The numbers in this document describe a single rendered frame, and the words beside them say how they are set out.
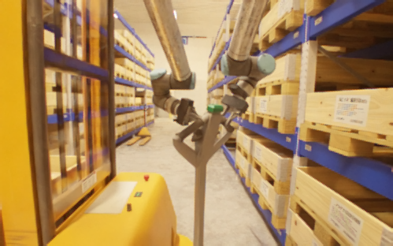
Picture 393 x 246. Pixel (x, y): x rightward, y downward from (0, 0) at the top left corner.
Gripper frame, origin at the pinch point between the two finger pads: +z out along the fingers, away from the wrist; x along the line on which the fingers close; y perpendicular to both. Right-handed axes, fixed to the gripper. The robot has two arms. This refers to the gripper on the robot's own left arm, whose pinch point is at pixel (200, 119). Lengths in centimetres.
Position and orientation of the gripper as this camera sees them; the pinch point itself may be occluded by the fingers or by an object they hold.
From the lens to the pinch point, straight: 88.7
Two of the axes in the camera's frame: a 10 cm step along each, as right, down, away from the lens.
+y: -6.7, 0.7, -7.4
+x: 2.3, -9.3, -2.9
